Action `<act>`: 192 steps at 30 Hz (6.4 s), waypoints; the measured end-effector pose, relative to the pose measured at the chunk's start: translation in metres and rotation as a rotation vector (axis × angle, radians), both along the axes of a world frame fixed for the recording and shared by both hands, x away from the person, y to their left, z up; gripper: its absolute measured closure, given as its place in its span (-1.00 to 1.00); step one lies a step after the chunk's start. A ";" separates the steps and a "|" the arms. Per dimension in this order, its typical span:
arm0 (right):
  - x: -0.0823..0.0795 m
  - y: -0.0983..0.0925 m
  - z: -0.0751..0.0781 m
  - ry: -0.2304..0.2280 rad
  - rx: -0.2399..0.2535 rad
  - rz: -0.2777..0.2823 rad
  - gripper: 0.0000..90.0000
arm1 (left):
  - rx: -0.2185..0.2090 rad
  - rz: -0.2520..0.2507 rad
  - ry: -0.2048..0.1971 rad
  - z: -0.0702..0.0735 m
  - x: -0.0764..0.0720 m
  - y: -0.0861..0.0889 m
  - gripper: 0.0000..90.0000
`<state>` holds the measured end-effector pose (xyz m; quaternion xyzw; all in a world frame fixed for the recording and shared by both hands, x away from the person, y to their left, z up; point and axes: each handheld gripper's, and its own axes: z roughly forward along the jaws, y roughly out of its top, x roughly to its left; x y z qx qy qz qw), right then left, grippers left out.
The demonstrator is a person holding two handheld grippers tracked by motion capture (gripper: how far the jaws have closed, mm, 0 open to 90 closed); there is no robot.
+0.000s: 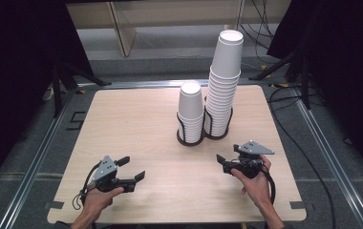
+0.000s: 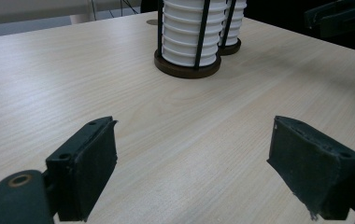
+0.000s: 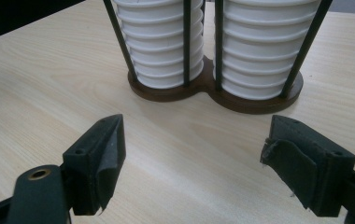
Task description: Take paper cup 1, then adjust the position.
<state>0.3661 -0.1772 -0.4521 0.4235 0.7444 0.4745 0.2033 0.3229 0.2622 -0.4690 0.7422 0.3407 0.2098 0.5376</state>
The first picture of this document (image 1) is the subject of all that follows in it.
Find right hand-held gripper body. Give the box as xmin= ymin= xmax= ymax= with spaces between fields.
xmin=222 ymin=139 xmax=276 ymax=179

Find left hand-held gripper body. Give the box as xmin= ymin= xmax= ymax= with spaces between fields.
xmin=85 ymin=155 xmax=137 ymax=194

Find black double cup holder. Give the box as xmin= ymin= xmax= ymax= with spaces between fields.
xmin=176 ymin=94 xmax=234 ymax=148

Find short stack of paper cups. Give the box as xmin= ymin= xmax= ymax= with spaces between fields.
xmin=177 ymin=80 xmax=205 ymax=144

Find tall stack of paper cups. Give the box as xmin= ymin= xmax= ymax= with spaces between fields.
xmin=203 ymin=29 xmax=245 ymax=138

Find person's left hand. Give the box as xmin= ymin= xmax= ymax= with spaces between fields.
xmin=81 ymin=186 xmax=125 ymax=220

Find person's right hand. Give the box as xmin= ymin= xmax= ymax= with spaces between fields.
xmin=230 ymin=155 xmax=273 ymax=209

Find black floor tape mark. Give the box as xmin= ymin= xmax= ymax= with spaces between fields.
xmin=65 ymin=111 xmax=87 ymax=132

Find black metal stand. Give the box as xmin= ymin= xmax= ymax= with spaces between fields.
xmin=248 ymin=47 xmax=313 ymax=111
xmin=51 ymin=59 xmax=113 ymax=118

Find black curtain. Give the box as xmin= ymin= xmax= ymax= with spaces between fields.
xmin=267 ymin=0 xmax=363 ymax=189
xmin=0 ymin=0 xmax=96 ymax=198

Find beige wooden desk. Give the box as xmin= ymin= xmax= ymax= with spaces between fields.
xmin=65 ymin=0 xmax=292 ymax=58

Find left hand-held gripper cable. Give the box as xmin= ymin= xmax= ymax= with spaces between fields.
xmin=72 ymin=161 xmax=103 ymax=212

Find hand-held gripper cable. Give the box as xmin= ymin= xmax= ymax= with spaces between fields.
xmin=260 ymin=168 xmax=277 ymax=206
xmin=72 ymin=161 xmax=103 ymax=212

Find right hand-held gripper cable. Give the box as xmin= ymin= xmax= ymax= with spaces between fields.
xmin=260 ymin=168 xmax=277 ymax=206

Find metal floor rail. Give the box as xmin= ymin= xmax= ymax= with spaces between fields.
xmin=291 ymin=88 xmax=363 ymax=229
xmin=76 ymin=78 xmax=251 ymax=90
xmin=0 ymin=90 xmax=76 ymax=229

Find black floor cable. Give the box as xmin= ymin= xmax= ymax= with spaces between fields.
xmin=267 ymin=83 xmax=337 ymax=229

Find hanging black cables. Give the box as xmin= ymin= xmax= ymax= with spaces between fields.
xmin=239 ymin=0 xmax=277 ymax=65

